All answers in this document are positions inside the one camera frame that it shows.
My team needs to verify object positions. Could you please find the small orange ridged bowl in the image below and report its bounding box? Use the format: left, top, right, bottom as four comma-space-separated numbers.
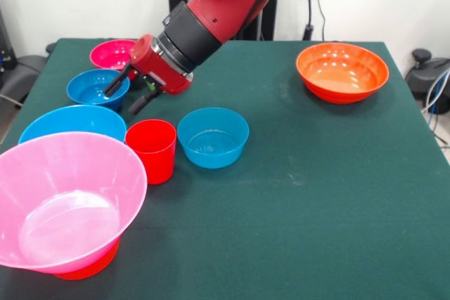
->
54, 238, 121, 281

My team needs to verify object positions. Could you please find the thin black cable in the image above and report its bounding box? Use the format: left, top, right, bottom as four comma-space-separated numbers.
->
316, 0, 327, 41

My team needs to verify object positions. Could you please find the dark green tablecloth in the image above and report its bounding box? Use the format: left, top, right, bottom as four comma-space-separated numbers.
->
0, 37, 450, 300

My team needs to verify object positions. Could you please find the large blue bowl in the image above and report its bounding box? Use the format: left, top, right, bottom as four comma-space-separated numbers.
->
18, 104, 127, 145

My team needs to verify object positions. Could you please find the black equipment rack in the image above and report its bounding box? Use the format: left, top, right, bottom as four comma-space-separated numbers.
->
0, 8, 15, 72

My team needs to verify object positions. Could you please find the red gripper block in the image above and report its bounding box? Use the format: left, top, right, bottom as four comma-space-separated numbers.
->
104, 34, 194, 115

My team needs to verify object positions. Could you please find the small light blue ridged bowl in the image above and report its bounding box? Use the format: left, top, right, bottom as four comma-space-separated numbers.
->
176, 107, 250, 170

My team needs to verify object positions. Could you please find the black floor stand base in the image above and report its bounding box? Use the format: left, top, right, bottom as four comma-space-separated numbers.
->
404, 48, 450, 115
0, 54, 47, 104

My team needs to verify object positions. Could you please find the large orange bowl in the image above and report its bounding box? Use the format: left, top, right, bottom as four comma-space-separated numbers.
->
295, 42, 390, 105

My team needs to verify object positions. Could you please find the black cable with plug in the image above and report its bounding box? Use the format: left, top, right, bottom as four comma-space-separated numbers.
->
302, 0, 315, 41

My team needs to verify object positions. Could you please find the bundle of floor cables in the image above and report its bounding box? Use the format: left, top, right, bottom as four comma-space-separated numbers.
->
420, 67, 450, 148

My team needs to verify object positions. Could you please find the red cup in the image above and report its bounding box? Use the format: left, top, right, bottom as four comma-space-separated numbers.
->
124, 119, 177, 185

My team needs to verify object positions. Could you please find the small dark blue bowl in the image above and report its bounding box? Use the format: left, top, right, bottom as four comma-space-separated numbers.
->
66, 69, 131, 112

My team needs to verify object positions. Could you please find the small pink-red bowl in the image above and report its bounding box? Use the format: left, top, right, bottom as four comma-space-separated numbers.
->
89, 39, 139, 80

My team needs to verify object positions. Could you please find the large pink bowl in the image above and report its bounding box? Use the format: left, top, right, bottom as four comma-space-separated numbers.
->
0, 131, 148, 275

